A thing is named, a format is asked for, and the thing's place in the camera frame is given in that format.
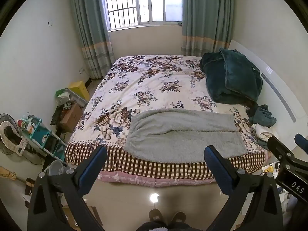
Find grey fleece pants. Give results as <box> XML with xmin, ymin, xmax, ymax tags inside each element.
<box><xmin>123</xmin><ymin>109</ymin><xmax>247</xmax><ymax>164</ymax></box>

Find white pillow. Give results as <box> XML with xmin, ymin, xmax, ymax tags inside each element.
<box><xmin>252</xmin><ymin>124</ymin><xmax>279</xmax><ymax>142</ymax></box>

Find teal folded garment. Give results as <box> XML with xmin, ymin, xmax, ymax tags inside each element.
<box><xmin>246</xmin><ymin>104</ymin><xmax>277</xmax><ymax>128</ymax></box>

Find white headboard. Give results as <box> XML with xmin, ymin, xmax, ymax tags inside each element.
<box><xmin>229</xmin><ymin>40</ymin><xmax>307</xmax><ymax>131</ymax></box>

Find right brown slipper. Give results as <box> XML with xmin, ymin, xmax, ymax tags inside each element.
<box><xmin>170</xmin><ymin>211</ymin><xmax>186</xmax><ymax>224</ymax></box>

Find brown slipper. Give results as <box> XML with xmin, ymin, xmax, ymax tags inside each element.
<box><xmin>148</xmin><ymin>209</ymin><xmax>163</xmax><ymax>222</ymax></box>
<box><xmin>170</xmin><ymin>211</ymin><xmax>186</xmax><ymax>224</ymax></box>

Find standing fan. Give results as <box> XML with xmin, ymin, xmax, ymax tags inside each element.
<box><xmin>1</xmin><ymin>113</ymin><xmax>28</xmax><ymax>156</ymax></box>

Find teal shelf rack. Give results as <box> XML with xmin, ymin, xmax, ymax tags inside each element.
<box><xmin>17</xmin><ymin>116</ymin><xmax>67</xmax><ymax>163</ymax></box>

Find brown cardboard box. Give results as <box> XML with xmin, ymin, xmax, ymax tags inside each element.
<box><xmin>59</xmin><ymin>103</ymin><xmax>82</xmax><ymax>132</ymax></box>

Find dark green blanket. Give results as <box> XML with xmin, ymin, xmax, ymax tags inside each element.
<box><xmin>200</xmin><ymin>48</ymin><xmax>263</xmax><ymax>104</ymax></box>

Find left brown slipper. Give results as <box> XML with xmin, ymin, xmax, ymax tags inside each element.
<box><xmin>148</xmin><ymin>209</ymin><xmax>163</xmax><ymax>222</ymax></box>

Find pink plaid mattress sheet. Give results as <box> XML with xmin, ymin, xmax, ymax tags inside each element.
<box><xmin>97</xmin><ymin>171</ymin><xmax>216</xmax><ymax>188</ymax></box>

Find yellow box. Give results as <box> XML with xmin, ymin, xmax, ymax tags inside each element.
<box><xmin>68</xmin><ymin>81</ymin><xmax>90</xmax><ymax>102</ymax></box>

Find right teal curtain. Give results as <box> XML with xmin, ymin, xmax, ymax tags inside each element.
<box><xmin>181</xmin><ymin>0</ymin><xmax>235</xmax><ymax>57</ymax></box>

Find teal curtain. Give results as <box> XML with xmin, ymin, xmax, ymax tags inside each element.
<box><xmin>181</xmin><ymin>0</ymin><xmax>235</xmax><ymax>57</ymax></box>
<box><xmin>71</xmin><ymin>0</ymin><xmax>115</xmax><ymax>79</ymax></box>

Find left teal curtain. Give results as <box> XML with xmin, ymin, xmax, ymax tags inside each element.
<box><xmin>71</xmin><ymin>0</ymin><xmax>115</xmax><ymax>79</ymax></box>

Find barred window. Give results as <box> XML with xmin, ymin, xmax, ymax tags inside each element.
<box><xmin>102</xmin><ymin>0</ymin><xmax>183</xmax><ymax>30</ymax></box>

